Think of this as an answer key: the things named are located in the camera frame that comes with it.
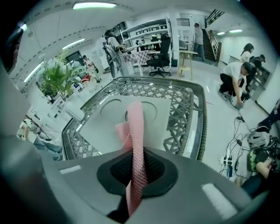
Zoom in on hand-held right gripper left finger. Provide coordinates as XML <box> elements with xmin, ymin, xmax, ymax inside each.
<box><xmin>0</xmin><ymin>62</ymin><xmax>133</xmax><ymax>224</ymax></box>

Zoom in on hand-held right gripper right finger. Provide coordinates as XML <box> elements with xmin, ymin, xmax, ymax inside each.
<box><xmin>131</xmin><ymin>147</ymin><xmax>252</xmax><ymax>224</ymax></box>

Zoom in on pink cloth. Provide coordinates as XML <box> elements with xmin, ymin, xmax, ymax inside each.
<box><xmin>115</xmin><ymin>101</ymin><xmax>149</xmax><ymax>217</ymax></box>

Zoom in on table with checkered cloth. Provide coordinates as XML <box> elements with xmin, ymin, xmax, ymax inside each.
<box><xmin>123</xmin><ymin>49</ymin><xmax>158</xmax><ymax>77</ymax></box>

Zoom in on white power strip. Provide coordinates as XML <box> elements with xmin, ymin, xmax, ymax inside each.
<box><xmin>218</xmin><ymin>148</ymin><xmax>234</xmax><ymax>165</ymax></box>

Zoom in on white ribbed planter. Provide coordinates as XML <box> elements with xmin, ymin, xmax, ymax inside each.
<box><xmin>65</xmin><ymin>102</ymin><xmax>86</xmax><ymax>121</ymax></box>

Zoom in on grey helmet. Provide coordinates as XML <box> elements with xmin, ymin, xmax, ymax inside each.
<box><xmin>247</xmin><ymin>130</ymin><xmax>271</xmax><ymax>150</ymax></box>

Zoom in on green leafy plant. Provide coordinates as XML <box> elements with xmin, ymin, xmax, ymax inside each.
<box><xmin>37</xmin><ymin>50</ymin><xmax>88</xmax><ymax>102</ymax></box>

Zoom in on woven rattan glass table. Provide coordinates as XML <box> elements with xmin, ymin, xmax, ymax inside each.
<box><xmin>61</xmin><ymin>76</ymin><xmax>208</xmax><ymax>162</ymax></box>

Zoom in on light wooden stool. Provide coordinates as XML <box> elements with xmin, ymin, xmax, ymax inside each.
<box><xmin>176</xmin><ymin>49</ymin><xmax>199</xmax><ymax>81</ymax></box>

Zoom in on dark staircase with railing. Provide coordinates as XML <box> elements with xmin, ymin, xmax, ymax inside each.
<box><xmin>202</xmin><ymin>8</ymin><xmax>223</xmax><ymax>63</ymax></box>

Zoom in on black office chair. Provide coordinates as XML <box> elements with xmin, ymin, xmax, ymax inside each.
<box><xmin>146</xmin><ymin>33</ymin><xmax>172</xmax><ymax>77</ymax></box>

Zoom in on white shelving unit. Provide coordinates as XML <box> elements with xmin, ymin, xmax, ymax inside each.
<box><xmin>119</xmin><ymin>18</ymin><xmax>173</xmax><ymax>53</ymax></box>

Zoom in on black floor cables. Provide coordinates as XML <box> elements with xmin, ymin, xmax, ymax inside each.
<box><xmin>220</xmin><ymin>115</ymin><xmax>250</xmax><ymax>177</ymax></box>

